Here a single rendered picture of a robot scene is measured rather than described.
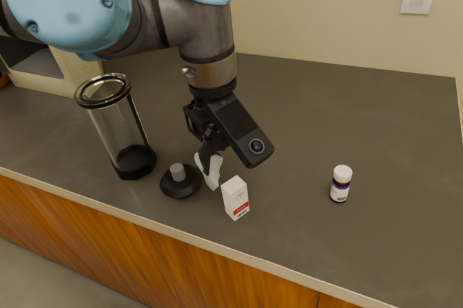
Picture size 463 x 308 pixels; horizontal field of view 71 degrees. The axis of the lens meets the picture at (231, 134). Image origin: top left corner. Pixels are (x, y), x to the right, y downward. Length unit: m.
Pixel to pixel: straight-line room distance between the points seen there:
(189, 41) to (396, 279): 0.49
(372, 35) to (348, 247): 0.66
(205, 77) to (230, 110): 0.06
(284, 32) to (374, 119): 0.43
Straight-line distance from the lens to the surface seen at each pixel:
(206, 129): 0.50
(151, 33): 0.40
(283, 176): 0.73
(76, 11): 0.26
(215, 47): 0.41
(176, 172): 0.68
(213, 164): 0.53
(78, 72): 1.11
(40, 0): 0.27
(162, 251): 0.91
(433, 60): 1.13
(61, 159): 0.94
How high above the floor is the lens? 1.49
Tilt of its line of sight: 42 degrees down
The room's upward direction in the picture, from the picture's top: 8 degrees counter-clockwise
